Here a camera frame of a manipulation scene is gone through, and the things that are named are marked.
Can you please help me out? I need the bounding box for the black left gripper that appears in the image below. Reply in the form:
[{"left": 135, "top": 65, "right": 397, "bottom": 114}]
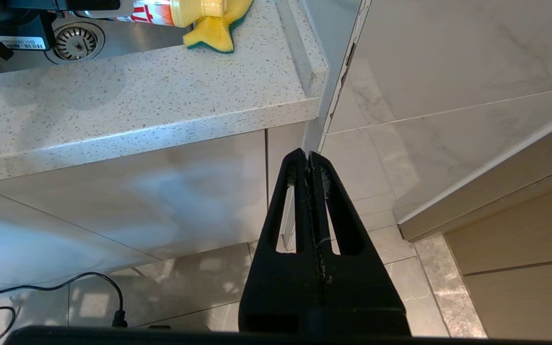
[{"left": 0, "top": 0, "right": 135, "bottom": 60}]

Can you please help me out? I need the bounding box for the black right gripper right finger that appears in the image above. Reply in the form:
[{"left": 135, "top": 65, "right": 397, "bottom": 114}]
[{"left": 309, "top": 151, "right": 411, "bottom": 336}]

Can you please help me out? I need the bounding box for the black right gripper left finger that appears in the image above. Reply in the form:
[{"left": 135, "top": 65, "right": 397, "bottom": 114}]
[{"left": 239, "top": 149, "right": 325, "bottom": 336}]

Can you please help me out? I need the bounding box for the yellow-capped dish soap bottle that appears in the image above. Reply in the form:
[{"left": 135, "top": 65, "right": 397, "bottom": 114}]
[{"left": 113, "top": 0, "right": 229, "bottom": 28}]

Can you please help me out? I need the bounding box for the yellow green sponge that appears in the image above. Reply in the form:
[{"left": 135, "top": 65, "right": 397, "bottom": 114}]
[{"left": 183, "top": 0, "right": 253, "bottom": 52}]

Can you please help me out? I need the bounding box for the metal sink drain strainer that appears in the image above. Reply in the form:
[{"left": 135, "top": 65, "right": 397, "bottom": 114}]
[{"left": 44, "top": 22, "right": 105, "bottom": 65}]

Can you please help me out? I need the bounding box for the stainless steel sink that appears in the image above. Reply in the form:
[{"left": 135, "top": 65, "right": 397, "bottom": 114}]
[{"left": 0, "top": 14, "right": 194, "bottom": 79}]

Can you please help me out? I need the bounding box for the narrow glossy cabinet door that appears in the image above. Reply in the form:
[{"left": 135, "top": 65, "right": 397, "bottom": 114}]
[{"left": 266, "top": 122, "right": 305, "bottom": 250}]

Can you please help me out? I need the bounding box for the light wooden cabinet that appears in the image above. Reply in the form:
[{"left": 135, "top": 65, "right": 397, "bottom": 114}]
[{"left": 396, "top": 103, "right": 552, "bottom": 342}]

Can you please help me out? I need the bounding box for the wide glossy cabinet door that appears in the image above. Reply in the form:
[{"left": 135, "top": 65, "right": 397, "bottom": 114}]
[{"left": 0, "top": 129, "right": 268, "bottom": 288}]

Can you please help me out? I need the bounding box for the black cable with plug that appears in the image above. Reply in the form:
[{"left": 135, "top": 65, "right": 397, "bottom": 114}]
[{"left": 0, "top": 272, "right": 128, "bottom": 329}]

